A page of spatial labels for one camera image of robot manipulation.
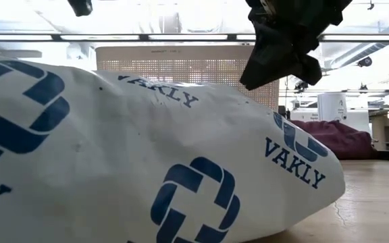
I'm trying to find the beige perforated panel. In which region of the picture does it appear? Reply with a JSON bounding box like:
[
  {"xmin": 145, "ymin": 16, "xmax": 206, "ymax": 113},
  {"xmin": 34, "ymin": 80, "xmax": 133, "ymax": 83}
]
[{"xmin": 95, "ymin": 45, "xmax": 280, "ymax": 112}]

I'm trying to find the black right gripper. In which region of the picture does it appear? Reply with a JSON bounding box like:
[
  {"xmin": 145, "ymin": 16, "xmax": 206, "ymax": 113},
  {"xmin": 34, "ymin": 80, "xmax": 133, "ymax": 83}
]
[{"xmin": 239, "ymin": 0, "xmax": 353, "ymax": 92}]

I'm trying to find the maroon beanbag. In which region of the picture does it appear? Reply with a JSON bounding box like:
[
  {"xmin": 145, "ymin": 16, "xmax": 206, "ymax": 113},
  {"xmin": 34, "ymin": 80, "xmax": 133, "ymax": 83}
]
[{"xmin": 288, "ymin": 119, "xmax": 378, "ymax": 161}]

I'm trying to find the white Vakly printed supply bag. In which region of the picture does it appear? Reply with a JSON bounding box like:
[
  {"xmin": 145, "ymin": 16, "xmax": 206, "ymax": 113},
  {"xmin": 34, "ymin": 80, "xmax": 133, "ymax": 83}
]
[{"xmin": 0, "ymin": 53, "xmax": 346, "ymax": 243}]

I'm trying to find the black horizontal frame bar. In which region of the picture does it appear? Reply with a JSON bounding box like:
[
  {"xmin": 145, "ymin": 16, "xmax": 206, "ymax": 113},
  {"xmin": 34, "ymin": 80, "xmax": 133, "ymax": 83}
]
[{"xmin": 0, "ymin": 32, "xmax": 389, "ymax": 43}]

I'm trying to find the white counter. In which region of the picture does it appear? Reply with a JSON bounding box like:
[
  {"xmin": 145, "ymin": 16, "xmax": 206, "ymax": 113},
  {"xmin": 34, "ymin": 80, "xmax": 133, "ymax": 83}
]
[{"xmin": 290, "ymin": 107, "xmax": 371, "ymax": 133}]

